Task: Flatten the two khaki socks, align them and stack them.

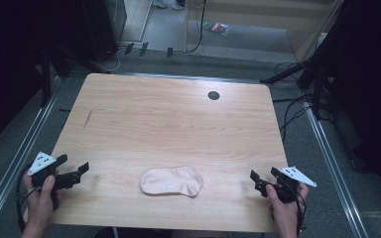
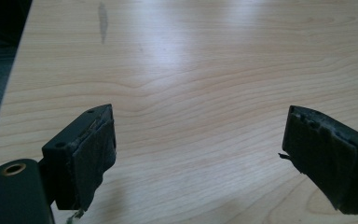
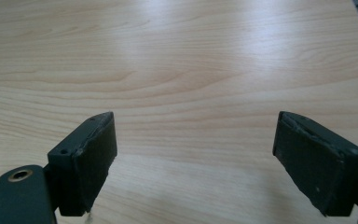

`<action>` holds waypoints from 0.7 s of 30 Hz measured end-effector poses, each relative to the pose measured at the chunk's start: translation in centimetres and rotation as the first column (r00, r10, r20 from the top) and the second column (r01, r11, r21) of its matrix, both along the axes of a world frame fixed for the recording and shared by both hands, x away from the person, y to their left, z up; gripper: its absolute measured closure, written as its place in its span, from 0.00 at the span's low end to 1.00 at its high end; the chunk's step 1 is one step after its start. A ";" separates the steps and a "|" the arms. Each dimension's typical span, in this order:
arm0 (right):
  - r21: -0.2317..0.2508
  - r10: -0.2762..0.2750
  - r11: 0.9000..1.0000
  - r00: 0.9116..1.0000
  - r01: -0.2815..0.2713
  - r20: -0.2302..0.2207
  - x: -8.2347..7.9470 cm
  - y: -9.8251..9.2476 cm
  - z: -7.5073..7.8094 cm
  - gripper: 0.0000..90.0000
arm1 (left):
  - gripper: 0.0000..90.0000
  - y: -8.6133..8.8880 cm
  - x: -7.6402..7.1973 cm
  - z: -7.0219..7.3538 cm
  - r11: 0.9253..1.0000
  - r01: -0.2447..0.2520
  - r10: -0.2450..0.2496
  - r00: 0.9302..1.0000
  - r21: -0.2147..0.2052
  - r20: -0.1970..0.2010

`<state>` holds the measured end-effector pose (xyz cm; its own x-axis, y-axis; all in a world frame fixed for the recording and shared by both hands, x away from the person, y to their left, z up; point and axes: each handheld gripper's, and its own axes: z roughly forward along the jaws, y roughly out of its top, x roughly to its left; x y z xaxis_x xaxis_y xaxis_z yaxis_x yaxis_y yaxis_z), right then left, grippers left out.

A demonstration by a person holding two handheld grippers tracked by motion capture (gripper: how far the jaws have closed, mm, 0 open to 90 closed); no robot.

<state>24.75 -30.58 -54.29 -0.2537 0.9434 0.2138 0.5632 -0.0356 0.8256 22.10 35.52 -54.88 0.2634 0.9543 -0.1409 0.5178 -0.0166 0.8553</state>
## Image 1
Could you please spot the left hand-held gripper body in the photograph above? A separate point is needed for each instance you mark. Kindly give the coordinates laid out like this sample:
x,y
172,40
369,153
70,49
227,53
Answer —
x,y
41,173

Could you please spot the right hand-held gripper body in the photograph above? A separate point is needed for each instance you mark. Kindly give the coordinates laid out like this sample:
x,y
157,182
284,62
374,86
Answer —
x,y
287,188

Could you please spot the person's right hand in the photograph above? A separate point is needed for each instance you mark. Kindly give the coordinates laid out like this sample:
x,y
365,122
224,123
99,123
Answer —
x,y
286,214

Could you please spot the person's left hand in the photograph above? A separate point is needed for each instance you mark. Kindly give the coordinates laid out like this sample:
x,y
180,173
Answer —
x,y
41,208

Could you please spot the black metal stand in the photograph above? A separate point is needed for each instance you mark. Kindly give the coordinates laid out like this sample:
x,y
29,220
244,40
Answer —
x,y
46,79

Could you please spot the person's dark lap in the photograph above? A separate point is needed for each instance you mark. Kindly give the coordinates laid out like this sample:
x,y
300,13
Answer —
x,y
139,233

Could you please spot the black round table grommet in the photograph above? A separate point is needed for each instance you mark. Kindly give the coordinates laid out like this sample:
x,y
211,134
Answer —
x,y
213,95

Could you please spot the black tripod stand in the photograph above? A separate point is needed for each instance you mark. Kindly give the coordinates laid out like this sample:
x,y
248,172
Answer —
x,y
314,76

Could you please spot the black cabinet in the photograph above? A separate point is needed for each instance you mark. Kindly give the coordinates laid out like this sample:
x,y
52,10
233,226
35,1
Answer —
x,y
104,26

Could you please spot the colourful striped packet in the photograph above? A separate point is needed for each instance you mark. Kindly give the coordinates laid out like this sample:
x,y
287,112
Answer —
x,y
216,27

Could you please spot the silver floor rail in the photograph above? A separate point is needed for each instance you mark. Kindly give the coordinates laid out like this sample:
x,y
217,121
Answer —
x,y
16,155
334,165

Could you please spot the light wooden frame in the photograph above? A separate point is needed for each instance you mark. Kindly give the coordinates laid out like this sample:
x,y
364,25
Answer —
x,y
244,13

